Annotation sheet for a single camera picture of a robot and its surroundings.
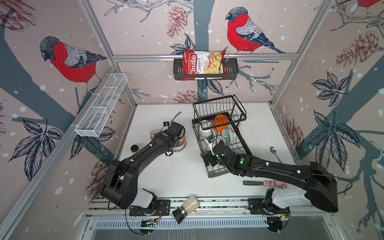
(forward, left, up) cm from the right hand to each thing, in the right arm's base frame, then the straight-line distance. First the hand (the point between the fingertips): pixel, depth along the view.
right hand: (205, 153), depth 80 cm
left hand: (+8, +21, -1) cm, 23 cm away
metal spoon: (+10, -43, -13) cm, 46 cm away
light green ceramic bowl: (+14, -14, -4) cm, 20 cm away
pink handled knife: (-11, -36, -11) cm, 39 cm away
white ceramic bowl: (+9, 0, +12) cm, 15 cm away
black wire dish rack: (+25, -1, +9) cm, 26 cm away
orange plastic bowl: (+12, -8, +12) cm, 19 cm away
